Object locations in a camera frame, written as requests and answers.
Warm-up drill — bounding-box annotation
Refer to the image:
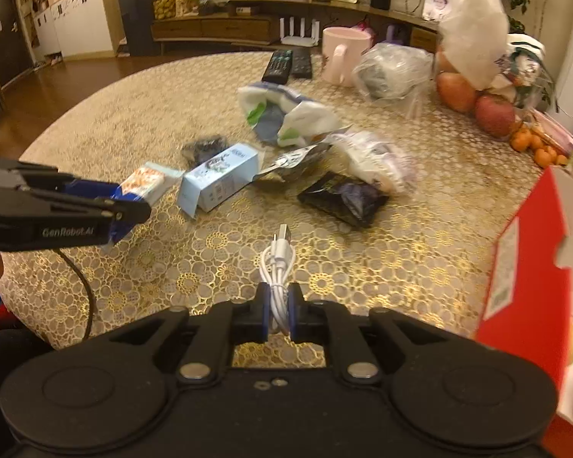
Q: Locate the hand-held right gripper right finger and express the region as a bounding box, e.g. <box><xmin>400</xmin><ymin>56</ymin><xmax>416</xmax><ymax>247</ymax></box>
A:
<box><xmin>289</xmin><ymin>283</ymin><xmax>442</xmax><ymax>385</ymax></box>

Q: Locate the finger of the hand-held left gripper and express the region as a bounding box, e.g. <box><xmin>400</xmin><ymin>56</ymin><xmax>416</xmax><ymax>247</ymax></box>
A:
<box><xmin>52</xmin><ymin>198</ymin><xmax>152</xmax><ymax>225</ymax></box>
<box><xmin>26</xmin><ymin>176</ymin><xmax>121</xmax><ymax>200</ymax></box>

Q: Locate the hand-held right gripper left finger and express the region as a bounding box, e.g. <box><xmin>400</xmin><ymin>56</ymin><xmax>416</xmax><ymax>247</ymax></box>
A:
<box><xmin>107</xmin><ymin>282</ymin><xmax>270</xmax><ymax>385</ymax></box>

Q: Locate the blue orange snack packet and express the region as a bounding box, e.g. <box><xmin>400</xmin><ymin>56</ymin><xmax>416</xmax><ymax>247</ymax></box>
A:
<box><xmin>100</xmin><ymin>162</ymin><xmax>185</xmax><ymax>245</ymax></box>

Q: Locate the white USB cable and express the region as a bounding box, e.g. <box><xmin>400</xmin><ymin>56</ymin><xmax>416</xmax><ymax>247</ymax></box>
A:
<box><xmin>259</xmin><ymin>224</ymin><xmax>298</xmax><ymax>338</ymax></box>

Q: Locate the white packet with pink print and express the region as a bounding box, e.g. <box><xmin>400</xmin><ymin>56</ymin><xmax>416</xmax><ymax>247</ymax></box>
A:
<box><xmin>331</xmin><ymin>130</ymin><xmax>417</xmax><ymax>195</ymax></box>

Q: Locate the white blue tissue pack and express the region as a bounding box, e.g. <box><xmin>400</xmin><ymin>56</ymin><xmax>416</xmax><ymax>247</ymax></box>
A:
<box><xmin>238</xmin><ymin>82</ymin><xmax>343</xmax><ymax>147</ymax></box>

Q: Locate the red cardboard box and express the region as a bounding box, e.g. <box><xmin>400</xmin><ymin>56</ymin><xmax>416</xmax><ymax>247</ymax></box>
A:
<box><xmin>474</xmin><ymin>166</ymin><xmax>573</xmax><ymax>458</ymax></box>

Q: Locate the gold patterned desktop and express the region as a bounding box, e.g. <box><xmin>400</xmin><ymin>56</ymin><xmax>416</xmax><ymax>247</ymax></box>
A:
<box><xmin>0</xmin><ymin>50</ymin><xmax>555</xmax><ymax>374</ymax></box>

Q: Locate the light blue carton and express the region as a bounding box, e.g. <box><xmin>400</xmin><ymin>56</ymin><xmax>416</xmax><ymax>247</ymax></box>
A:
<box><xmin>178</xmin><ymin>143</ymin><xmax>262</xmax><ymax>219</ymax></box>

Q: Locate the small dark packet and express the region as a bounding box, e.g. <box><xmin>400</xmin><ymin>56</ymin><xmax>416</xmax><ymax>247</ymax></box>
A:
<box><xmin>181</xmin><ymin>136</ymin><xmax>228</xmax><ymax>166</ymax></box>

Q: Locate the black snack packet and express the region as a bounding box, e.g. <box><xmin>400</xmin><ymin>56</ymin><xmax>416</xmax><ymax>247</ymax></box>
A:
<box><xmin>297</xmin><ymin>172</ymin><xmax>391</xmax><ymax>229</ymax></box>

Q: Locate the silver foil packet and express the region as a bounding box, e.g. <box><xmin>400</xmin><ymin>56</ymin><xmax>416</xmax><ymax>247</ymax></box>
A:
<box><xmin>252</xmin><ymin>143</ymin><xmax>333</xmax><ymax>185</ymax></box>

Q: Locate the white storage cabinet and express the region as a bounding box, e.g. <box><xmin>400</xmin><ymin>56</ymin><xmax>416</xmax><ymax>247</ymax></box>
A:
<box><xmin>31</xmin><ymin>0</ymin><xmax>115</xmax><ymax>61</ymax></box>

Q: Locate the black upright appliance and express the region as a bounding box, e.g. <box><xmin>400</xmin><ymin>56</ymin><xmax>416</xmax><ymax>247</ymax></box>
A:
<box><xmin>115</xmin><ymin>0</ymin><xmax>178</xmax><ymax>56</ymax></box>

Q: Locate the wooden TV cabinet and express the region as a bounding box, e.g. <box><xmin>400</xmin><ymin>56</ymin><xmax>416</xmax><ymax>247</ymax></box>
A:
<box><xmin>150</xmin><ymin>0</ymin><xmax>441</xmax><ymax>54</ymax></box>

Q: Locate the wide black remote control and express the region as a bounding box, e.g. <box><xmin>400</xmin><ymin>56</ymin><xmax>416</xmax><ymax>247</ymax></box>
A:
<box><xmin>262</xmin><ymin>49</ymin><xmax>294</xmax><ymax>84</ymax></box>

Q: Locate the slim black remote control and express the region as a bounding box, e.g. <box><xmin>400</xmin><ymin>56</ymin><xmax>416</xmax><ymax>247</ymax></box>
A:
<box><xmin>291</xmin><ymin>50</ymin><xmax>314</xmax><ymax>80</ymax></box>

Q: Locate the white router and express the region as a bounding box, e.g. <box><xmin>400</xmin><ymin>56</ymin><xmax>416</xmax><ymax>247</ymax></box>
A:
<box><xmin>279</xmin><ymin>16</ymin><xmax>322</xmax><ymax>48</ymax></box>

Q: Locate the clear plastic bag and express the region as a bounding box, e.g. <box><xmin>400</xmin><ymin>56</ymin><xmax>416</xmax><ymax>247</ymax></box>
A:
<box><xmin>352</xmin><ymin>42</ymin><xmax>433</xmax><ymax>118</ymax></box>

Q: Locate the pink mug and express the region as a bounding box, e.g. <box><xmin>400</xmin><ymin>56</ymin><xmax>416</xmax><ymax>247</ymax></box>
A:
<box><xmin>321</xmin><ymin>27</ymin><xmax>372</xmax><ymax>87</ymax></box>

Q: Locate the pile of small oranges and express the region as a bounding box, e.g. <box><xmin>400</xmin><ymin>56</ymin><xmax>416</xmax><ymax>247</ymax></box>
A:
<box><xmin>510</xmin><ymin>125</ymin><xmax>570</xmax><ymax>169</ymax></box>

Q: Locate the pink round toy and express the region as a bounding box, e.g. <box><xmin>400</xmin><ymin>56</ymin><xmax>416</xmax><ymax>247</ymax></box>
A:
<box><xmin>351</xmin><ymin>19</ymin><xmax>377</xmax><ymax>40</ymax></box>

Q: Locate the pink flat box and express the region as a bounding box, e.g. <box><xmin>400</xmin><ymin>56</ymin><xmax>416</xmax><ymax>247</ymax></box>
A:
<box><xmin>530</xmin><ymin>110</ymin><xmax>573</xmax><ymax>154</ymax></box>

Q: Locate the floral patterned bag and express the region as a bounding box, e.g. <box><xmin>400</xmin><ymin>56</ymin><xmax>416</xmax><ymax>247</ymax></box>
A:
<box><xmin>493</xmin><ymin>33</ymin><xmax>555</xmax><ymax>106</ymax></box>

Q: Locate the white plastic bag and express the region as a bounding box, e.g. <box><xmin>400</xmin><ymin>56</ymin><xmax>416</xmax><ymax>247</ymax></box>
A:
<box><xmin>418</xmin><ymin>0</ymin><xmax>510</xmax><ymax>91</ymax></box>

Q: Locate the portrait photo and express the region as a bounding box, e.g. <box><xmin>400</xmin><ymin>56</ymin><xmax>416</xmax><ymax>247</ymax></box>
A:
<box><xmin>422</xmin><ymin>0</ymin><xmax>455</xmax><ymax>23</ymax></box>

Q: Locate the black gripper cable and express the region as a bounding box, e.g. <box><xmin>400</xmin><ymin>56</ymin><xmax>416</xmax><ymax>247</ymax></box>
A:
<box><xmin>56</xmin><ymin>248</ymin><xmax>95</xmax><ymax>343</ymax></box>

